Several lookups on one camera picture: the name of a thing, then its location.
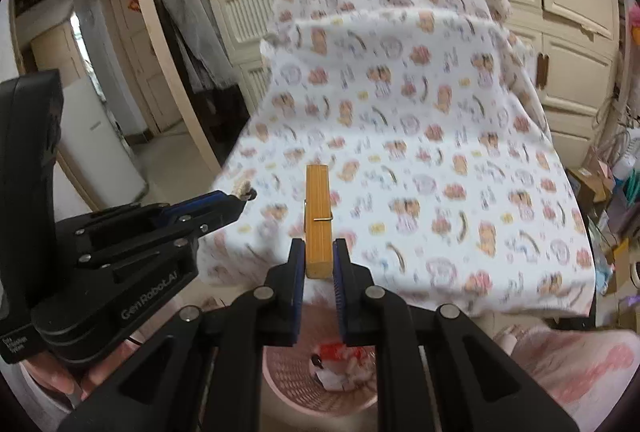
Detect black lighter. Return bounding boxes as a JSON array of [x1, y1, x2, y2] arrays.
[[310, 354, 324, 370]]

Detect hanging grey clothes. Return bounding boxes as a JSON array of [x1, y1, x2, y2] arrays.
[[160, 0, 238, 93]]

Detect pink plastic waste basket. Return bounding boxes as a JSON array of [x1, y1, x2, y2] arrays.
[[262, 305, 378, 417]]

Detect white tissue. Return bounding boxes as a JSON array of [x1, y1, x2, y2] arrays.
[[314, 363, 373, 392]]

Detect wooden clothespin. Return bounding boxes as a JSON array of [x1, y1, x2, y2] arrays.
[[304, 165, 333, 279]]

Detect wooden door frame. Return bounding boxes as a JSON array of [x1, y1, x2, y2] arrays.
[[138, 0, 221, 175]]

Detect bear print sheet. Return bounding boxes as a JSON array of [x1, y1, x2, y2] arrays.
[[198, 0, 596, 316]]

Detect cardboard box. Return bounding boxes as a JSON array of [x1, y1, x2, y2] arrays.
[[566, 168, 610, 204]]

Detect red snack bag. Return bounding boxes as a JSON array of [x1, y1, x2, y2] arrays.
[[318, 342, 370, 364]]

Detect person's left hand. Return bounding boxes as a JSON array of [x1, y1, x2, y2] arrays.
[[21, 340, 139, 400]]

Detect white refrigerator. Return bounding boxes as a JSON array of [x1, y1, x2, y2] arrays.
[[61, 77, 146, 208]]

